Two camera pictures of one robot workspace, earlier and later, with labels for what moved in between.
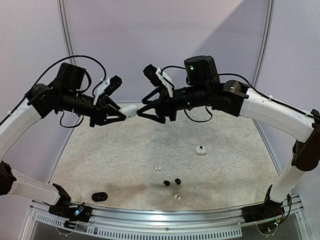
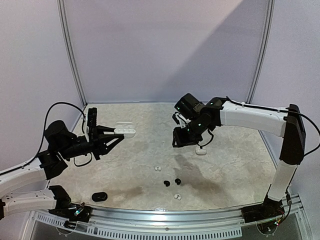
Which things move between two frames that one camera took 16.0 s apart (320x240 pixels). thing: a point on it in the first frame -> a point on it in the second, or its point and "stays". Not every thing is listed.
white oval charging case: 129,111 -> 127,128
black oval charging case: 99,196 stays
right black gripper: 167,105 -> 180,137
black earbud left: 166,183 stays
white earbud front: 176,195 stays
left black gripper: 100,112 -> 99,145
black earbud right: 178,181 stays
